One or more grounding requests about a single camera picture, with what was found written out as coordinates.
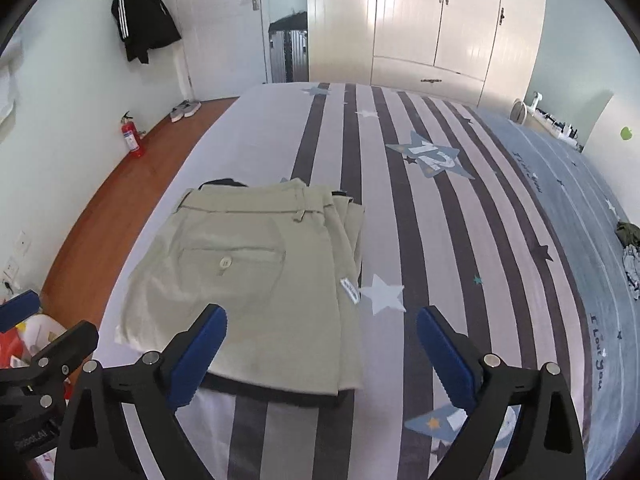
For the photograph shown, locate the bed with striped star sheet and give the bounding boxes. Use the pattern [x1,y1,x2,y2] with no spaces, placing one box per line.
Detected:
[97,81,640,480]

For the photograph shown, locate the khaki pants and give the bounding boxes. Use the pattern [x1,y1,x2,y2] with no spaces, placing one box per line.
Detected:
[114,178,366,397]

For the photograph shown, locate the grey ribbed suitcase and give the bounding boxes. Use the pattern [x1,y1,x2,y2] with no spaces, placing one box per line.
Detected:
[268,11,308,83]

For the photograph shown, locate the olive green garment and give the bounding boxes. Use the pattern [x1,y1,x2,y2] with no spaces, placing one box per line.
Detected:
[616,220,640,246]

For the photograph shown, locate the white desk fan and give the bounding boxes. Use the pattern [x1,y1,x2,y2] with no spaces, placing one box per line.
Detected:
[511,91,546,125]

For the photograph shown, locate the white headboard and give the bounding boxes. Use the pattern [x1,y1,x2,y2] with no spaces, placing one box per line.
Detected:
[580,90,640,221]

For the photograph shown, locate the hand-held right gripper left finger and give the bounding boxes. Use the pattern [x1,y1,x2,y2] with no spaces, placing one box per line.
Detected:
[52,302,228,480]

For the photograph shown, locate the black jacket with white stripes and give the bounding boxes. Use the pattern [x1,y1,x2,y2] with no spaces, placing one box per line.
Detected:
[111,0,182,65]

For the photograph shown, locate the grey striped shirt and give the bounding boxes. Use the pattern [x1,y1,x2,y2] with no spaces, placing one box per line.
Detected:
[621,244,640,302]

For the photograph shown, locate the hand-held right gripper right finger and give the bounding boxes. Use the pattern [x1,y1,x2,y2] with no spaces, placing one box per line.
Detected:
[416,306,587,480]

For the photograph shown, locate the white door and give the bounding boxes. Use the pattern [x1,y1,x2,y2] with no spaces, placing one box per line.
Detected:
[172,0,268,101]

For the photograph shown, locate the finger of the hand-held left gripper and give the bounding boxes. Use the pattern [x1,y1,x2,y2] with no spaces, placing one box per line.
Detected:
[0,290,41,333]
[0,321,99,407]

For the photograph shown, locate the red white plastic bag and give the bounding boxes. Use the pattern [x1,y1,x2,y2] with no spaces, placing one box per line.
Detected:
[0,314,66,368]

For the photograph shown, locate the cream wardrobe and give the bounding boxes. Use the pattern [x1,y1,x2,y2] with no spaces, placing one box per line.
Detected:
[306,0,548,106]

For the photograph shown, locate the red fire extinguisher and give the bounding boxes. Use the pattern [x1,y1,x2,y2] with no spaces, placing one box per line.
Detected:
[119,111,146,159]

